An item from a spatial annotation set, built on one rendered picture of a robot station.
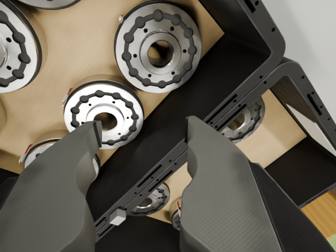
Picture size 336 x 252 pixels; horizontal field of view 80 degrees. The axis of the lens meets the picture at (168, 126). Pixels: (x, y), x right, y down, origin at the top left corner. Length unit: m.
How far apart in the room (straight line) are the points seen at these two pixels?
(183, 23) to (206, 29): 0.05
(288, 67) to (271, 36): 0.04
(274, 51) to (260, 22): 0.03
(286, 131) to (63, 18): 0.41
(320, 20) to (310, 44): 0.05
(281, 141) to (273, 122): 0.06
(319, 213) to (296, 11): 1.42
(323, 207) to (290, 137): 1.29
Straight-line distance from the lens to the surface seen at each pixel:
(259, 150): 0.46
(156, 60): 0.27
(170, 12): 0.24
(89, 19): 0.27
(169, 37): 0.24
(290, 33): 0.53
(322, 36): 0.59
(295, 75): 0.25
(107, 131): 0.28
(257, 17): 0.20
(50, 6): 0.25
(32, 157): 0.34
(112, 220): 0.30
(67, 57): 0.29
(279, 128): 0.45
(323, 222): 1.73
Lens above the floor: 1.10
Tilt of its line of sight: 53 degrees down
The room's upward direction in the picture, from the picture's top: 160 degrees clockwise
